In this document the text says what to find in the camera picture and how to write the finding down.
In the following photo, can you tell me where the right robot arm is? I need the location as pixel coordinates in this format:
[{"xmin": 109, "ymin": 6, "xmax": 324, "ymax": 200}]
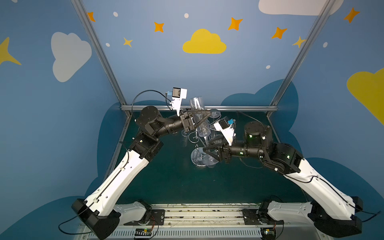
[{"xmin": 203, "ymin": 119, "xmax": 363, "ymax": 238}]

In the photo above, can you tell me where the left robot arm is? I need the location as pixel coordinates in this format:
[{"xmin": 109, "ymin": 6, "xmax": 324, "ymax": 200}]
[{"xmin": 72, "ymin": 106, "xmax": 211, "ymax": 240}]

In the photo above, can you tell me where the chrome wine glass rack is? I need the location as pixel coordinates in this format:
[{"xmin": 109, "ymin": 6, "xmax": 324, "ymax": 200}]
[{"xmin": 182, "ymin": 109, "xmax": 225, "ymax": 169}]

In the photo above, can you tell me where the green circuit board right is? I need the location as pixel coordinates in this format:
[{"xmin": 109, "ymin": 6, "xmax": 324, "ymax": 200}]
[{"xmin": 261, "ymin": 229, "xmax": 277, "ymax": 240}]

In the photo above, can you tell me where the green circuit board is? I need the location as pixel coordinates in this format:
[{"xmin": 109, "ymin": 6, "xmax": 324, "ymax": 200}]
[
  {"xmin": 261, "ymin": 229, "xmax": 277, "ymax": 240},
  {"xmin": 134, "ymin": 228, "xmax": 153, "ymax": 238}
]

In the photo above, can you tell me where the green circuit board left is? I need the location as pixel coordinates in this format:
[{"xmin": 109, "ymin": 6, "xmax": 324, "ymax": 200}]
[{"xmin": 134, "ymin": 228, "xmax": 153, "ymax": 238}]

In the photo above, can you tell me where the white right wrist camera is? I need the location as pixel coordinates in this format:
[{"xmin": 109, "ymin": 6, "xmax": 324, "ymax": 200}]
[{"xmin": 213, "ymin": 117, "xmax": 236, "ymax": 146}]

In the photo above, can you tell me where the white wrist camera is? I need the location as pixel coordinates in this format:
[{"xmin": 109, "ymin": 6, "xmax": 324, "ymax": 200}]
[
  {"xmin": 166, "ymin": 88, "xmax": 188, "ymax": 117},
  {"xmin": 213, "ymin": 117, "xmax": 236, "ymax": 146}
]

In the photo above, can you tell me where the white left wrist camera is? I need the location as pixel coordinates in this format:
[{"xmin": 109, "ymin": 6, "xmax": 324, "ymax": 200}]
[{"xmin": 166, "ymin": 88, "xmax": 188, "ymax": 117}]

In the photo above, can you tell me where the aluminium back frame rail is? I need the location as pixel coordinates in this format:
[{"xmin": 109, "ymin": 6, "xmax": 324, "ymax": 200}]
[{"xmin": 120, "ymin": 104, "xmax": 278, "ymax": 112}]

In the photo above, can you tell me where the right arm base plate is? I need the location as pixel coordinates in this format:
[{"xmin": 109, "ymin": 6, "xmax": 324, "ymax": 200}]
[{"xmin": 242, "ymin": 209, "xmax": 284, "ymax": 226}]

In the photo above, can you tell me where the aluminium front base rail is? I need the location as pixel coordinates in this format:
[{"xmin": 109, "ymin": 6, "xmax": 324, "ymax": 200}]
[{"xmin": 75, "ymin": 203, "xmax": 328, "ymax": 240}]

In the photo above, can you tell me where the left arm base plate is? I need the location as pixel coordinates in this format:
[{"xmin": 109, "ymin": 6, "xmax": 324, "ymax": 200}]
[{"xmin": 124, "ymin": 209, "xmax": 166, "ymax": 226}]

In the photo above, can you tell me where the aluminium left frame post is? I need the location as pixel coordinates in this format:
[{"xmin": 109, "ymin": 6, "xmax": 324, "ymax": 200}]
[{"xmin": 71, "ymin": 0, "xmax": 127, "ymax": 107}]

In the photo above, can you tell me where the aluminium frame post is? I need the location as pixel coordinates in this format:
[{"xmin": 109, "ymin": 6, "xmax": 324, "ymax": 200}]
[
  {"xmin": 270, "ymin": 0, "xmax": 337, "ymax": 112},
  {"xmin": 71, "ymin": 0, "xmax": 127, "ymax": 107}
]

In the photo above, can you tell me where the aluminium right frame post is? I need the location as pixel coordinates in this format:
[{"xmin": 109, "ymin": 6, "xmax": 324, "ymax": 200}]
[{"xmin": 270, "ymin": 0, "xmax": 337, "ymax": 112}]

